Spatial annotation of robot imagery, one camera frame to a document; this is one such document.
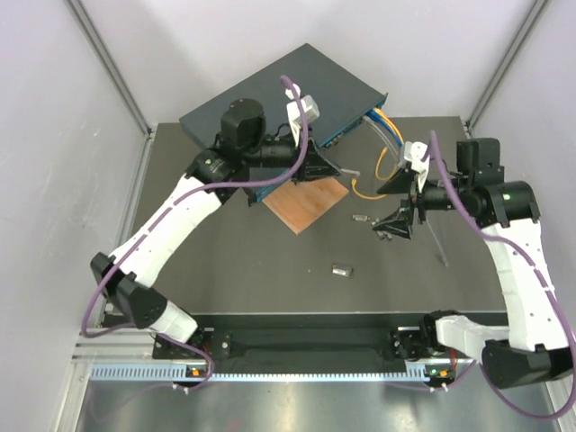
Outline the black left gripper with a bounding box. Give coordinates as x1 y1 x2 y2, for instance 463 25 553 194
243 124 342 187

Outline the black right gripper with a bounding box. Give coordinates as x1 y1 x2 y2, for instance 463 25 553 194
372 166 472 239

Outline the grey ethernet cable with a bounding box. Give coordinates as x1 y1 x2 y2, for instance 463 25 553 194
337 121 450 267

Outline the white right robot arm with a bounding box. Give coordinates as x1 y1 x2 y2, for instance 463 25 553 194
373 138 573 389

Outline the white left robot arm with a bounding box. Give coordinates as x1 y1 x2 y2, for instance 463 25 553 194
90 95 339 357

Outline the dark transceiver module pair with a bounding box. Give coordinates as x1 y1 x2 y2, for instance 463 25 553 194
372 219 392 241

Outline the wooden board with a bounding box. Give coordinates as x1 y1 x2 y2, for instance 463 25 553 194
263 177 348 235

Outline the silver transceiver module bottom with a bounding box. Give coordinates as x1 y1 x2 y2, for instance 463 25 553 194
331 264 354 278

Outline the yellow ethernet cable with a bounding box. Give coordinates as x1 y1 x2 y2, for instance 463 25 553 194
350 106 407 201

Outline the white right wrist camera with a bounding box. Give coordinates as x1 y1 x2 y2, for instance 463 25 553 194
398 141 430 192

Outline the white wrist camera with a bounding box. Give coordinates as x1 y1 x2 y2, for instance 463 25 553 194
398 141 430 192
283 87 321 145

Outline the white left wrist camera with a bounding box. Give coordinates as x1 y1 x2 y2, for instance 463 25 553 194
283 87 321 145

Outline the dark blue network switch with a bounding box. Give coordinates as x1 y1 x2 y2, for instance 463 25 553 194
178 42 390 209

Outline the blue ethernet cable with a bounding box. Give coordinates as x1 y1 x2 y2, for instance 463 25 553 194
364 112 406 157

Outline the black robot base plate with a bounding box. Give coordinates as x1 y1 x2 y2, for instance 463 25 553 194
148 310 491 373

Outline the grey slotted cable duct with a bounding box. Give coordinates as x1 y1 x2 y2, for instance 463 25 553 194
89 362 455 383

